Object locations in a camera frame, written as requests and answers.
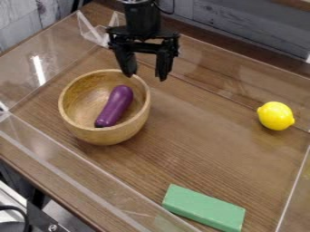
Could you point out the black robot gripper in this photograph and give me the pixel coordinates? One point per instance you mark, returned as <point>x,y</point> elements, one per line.
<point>143,36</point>

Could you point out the purple toy eggplant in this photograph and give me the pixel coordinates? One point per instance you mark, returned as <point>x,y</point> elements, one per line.
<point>119,101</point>

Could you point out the brown wooden bowl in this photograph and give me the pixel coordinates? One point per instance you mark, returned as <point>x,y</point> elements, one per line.
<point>83,99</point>

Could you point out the yellow toy lemon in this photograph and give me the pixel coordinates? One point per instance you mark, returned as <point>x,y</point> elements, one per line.
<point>275,115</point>

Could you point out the green rectangular block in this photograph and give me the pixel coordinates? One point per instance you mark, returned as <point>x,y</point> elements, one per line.
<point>207,210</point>

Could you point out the clear acrylic tray wall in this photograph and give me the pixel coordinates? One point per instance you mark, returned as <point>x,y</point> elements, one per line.
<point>108,205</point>

